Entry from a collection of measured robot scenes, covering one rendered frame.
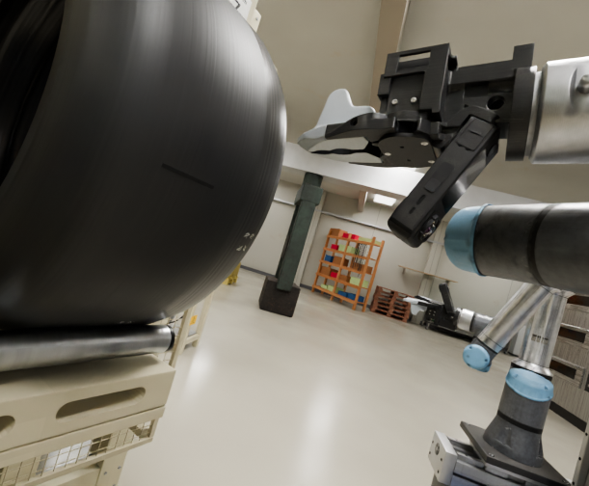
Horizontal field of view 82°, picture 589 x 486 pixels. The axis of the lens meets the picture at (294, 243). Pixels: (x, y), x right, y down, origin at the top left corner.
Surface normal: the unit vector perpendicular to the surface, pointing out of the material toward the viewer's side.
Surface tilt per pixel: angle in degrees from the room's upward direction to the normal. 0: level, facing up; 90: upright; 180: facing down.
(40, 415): 90
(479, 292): 90
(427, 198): 87
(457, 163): 87
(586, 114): 118
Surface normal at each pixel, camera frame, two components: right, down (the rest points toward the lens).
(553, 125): -0.50, 0.51
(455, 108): -0.50, -0.18
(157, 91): 0.68, 0.09
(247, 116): 0.86, 0.04
